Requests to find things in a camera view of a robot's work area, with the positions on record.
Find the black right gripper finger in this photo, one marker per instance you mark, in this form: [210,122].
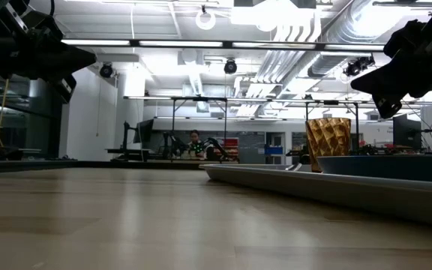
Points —
[388,80]
[388,105]

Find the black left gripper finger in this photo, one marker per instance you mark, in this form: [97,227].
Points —
[73,62]
[66,88]

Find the dark blue plate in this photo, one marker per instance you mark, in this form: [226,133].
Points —
[388,168]

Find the amber faceted cup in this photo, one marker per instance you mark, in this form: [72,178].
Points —
[328,137]

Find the black background robot arm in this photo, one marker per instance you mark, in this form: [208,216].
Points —
[173,144]
[218,148]

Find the black monitor on arm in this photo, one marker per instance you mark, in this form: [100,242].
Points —
[406,131]

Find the grey plastic tray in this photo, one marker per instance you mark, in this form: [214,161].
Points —
[313,187]

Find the black hanging spotlight cluster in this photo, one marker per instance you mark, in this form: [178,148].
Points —
[358,65]

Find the black monitor on stand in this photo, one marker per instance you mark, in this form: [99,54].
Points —
[144,131]

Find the blue storage box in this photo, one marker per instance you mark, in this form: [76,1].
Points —
[273,150]

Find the person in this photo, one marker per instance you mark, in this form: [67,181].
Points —
[196,146]

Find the black overhead light bar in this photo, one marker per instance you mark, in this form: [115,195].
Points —
[227,44]

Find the red storage box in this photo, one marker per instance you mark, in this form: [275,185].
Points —
[232,146]

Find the black hanging camera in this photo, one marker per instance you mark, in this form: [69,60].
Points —
[230,66]
[106,70]

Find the black background table frame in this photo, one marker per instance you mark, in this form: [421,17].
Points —
[356,127]
[173,123]

